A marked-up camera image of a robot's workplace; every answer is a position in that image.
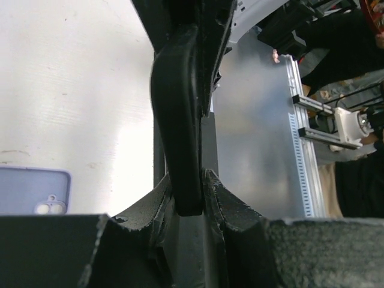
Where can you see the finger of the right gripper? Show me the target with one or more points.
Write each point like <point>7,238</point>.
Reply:
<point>213,20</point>

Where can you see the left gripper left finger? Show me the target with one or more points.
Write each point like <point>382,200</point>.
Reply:
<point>90,250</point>

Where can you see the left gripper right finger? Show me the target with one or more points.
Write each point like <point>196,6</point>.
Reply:
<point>244,249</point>

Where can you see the lilac phone case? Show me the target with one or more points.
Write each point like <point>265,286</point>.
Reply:
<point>26,191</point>

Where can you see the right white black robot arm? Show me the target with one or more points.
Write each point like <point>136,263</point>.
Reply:
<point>278,18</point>

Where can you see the reflective metal sheet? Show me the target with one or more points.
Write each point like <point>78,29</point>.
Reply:
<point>256,160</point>

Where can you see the right white cable duct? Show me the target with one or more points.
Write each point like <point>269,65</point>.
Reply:
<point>300,165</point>

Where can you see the aluminium rail profile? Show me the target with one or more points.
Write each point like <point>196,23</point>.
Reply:
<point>310,164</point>

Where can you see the white device on rail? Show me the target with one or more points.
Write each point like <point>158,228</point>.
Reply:
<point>354,127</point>

